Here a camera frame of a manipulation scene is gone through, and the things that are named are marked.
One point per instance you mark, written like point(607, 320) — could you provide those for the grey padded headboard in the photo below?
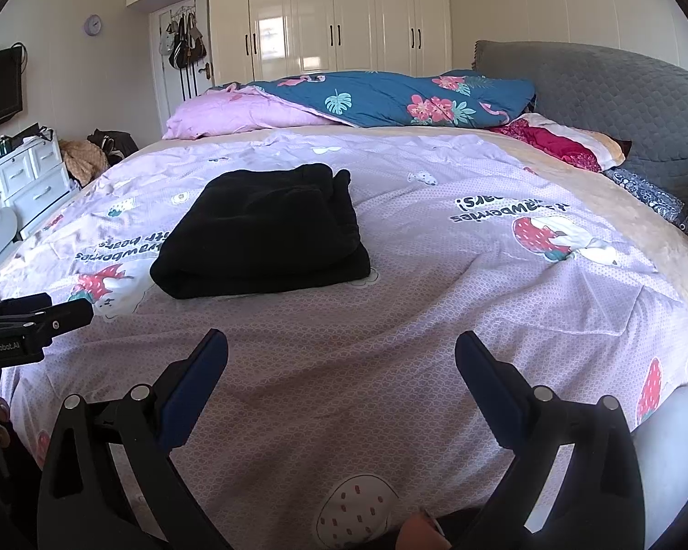
point(608, 97)

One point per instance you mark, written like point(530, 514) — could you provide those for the red floral pillow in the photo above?
point(550, 140)

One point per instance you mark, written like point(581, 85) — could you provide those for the white door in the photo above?
point(160, 86)

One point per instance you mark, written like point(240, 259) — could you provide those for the hanging bags on door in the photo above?
point(183, 40)

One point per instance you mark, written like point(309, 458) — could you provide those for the black paper bag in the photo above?
point(34, 133)

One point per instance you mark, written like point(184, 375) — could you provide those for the blue floral quilt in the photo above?
point(378, 97)

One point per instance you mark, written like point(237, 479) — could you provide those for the pink strawberry printed blanket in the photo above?
point(436, 326)

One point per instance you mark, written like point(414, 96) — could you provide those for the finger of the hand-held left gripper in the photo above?
point(63, 318)
point(17, 306)

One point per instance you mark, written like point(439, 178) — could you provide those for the white wardrobe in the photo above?
point(321, 11)

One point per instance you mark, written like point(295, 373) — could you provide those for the purple wall clock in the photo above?
point(94, 24)

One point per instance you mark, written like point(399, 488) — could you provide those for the white drawer cabinet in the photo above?
point(28, 177)

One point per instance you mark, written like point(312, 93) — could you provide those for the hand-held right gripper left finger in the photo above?
point(198, 381)

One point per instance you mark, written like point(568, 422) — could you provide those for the dark blue patterned pillow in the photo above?
point(648, 195)

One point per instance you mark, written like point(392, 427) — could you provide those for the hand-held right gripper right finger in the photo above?
point(487, 384)

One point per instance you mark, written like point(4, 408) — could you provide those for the brown crumpled cloth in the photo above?
point(86, 160)

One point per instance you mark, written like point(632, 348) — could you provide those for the black sweater with orange cuffs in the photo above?
point(264, 240)

